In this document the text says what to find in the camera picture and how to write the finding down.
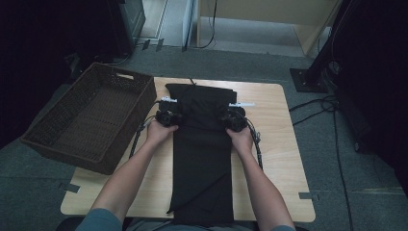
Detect black curtain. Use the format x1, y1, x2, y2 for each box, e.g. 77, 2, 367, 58
333, 0, 408, 196
0, 0, 129, 148

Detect person's grey-blue shirt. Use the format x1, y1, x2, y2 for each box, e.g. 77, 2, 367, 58
75, 207, 296, 231

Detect looped black floor cable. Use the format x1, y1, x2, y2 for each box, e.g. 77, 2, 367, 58
288, 95, 340, 127

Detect person's right hand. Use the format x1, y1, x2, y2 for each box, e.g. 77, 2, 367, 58
225, 126, 255, 157

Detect grey tape strip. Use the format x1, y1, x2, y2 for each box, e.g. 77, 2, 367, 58
58, 182, 81, 194
297, 192, 320, 202

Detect hanging black cable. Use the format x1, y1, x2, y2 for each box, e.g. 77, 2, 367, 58
196, 0, 218, 50

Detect white panel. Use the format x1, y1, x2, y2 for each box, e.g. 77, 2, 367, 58
181, 0, 198, 53

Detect long black floor cable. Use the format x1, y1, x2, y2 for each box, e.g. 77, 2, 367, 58
331, 105, 355, 231

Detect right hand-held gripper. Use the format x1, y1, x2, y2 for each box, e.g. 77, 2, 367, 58
220, 101, 257, 134

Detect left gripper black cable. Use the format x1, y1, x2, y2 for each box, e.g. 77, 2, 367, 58
128, 100, 163, 161

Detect black stand with base plate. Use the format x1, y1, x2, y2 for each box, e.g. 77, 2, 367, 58
289, 0, 354, 94

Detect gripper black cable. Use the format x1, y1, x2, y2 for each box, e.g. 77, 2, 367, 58
235, 110, 265, 171
128, 100, 163, 161

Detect black cabinet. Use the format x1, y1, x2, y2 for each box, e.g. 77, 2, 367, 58
105, 0, 147, 60

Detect light wooden cabinet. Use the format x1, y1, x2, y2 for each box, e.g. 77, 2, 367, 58
195, 0, 341, 58

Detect person's left hand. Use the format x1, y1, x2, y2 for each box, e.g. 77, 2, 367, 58
145, 119, 180, 147

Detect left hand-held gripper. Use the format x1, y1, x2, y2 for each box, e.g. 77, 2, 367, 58
154, 95, 181, 128

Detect brown wicker basket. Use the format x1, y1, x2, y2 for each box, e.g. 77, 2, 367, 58
19, 62, 158, 176

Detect black chair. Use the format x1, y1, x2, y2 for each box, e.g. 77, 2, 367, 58
56, 216, 85, 231

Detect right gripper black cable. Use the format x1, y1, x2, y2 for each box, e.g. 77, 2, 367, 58
235, 110, 265, 171

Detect black pants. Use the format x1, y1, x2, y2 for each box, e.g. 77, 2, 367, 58
165, 76, 247, 227

